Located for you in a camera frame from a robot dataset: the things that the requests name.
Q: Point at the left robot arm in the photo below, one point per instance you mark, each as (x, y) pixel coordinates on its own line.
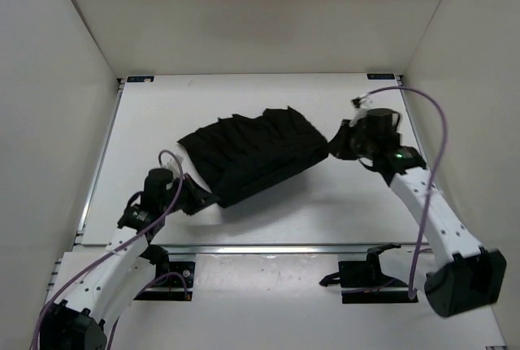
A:
(82, 313)

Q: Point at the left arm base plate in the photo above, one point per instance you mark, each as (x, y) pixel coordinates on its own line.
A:
(174, 277)

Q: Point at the left blue table sticker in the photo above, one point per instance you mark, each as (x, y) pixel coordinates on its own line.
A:
(140, 79)

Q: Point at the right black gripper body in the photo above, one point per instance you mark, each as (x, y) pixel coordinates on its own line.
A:
(364, 146)

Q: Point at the right blue table sticker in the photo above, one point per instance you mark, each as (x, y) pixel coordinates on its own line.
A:
(380, 76)

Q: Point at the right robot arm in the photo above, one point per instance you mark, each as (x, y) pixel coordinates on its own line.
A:
(464, 275)

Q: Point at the blue table sticker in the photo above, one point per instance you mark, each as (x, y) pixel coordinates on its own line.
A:
(140, 79)
(380, 76)

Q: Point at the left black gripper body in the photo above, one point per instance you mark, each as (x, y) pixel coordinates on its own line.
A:
(170, 196)

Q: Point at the black skirt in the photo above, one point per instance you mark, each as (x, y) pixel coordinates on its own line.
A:
(238, 157)

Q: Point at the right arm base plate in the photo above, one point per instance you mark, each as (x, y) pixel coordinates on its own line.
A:
(364, 283)

